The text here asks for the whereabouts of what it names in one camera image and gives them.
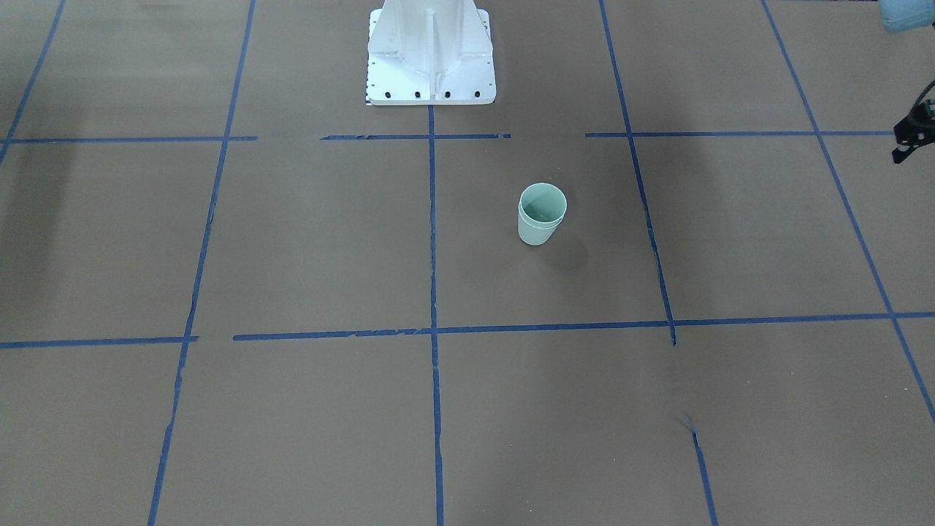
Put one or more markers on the white pedestal column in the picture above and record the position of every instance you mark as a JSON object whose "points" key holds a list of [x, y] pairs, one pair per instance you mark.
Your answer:
{"points": [[430, 52]]}

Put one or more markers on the green cup moved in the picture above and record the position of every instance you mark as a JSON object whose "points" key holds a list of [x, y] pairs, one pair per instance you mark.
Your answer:
{"points": [[543, 193]]}

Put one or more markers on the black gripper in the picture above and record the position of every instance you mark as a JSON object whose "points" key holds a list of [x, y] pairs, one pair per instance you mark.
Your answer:
{"points": [[913, 134]]}

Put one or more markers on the green cup on table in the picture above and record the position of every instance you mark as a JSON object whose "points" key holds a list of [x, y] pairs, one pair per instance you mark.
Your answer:
{"points": [[537, 232]]}

